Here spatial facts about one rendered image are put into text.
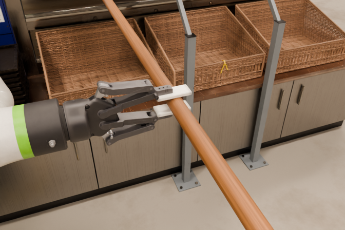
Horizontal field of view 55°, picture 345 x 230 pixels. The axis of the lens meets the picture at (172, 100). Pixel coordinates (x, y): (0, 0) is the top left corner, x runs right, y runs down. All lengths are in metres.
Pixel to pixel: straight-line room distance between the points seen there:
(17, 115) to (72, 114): 0.08
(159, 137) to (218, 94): 0.39
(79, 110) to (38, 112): 0.06
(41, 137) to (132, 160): 1.33
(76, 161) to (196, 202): 0.71
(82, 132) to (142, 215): 1.39
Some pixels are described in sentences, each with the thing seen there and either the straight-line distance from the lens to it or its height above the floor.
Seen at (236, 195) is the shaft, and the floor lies 1.20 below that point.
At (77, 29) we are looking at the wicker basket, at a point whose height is 0.84.
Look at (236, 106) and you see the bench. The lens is 1.94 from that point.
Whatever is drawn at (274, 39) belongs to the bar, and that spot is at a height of 0.86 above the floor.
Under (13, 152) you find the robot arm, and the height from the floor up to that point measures 1.19.
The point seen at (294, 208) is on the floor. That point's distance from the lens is 2.09.
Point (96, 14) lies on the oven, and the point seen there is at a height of 0.89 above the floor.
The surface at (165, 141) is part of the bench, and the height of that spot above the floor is 0.32.
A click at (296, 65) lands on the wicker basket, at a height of 0.61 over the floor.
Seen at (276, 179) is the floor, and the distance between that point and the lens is 2.20.
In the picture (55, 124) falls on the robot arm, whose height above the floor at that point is 1.22.
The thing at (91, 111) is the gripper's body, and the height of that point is 1.21.
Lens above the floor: 1.56
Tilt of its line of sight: 35 degrees down
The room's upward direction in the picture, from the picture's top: straight up
